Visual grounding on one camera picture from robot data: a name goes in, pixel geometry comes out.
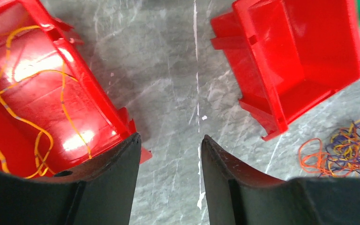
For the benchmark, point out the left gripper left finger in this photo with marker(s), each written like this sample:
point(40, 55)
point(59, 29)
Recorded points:
point(99, 191)

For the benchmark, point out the left red plastic bin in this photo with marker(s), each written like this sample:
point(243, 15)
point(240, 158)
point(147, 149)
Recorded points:
point(53, 113)

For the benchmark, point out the red plastic bin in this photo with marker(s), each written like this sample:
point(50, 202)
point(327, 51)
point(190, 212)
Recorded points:
point(289, 55)
point(53, 113)

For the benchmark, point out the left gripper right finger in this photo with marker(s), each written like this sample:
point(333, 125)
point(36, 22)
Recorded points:
point(238, 194)

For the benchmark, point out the right red plastic bin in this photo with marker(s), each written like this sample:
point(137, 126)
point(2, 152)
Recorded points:
point(289, 55)

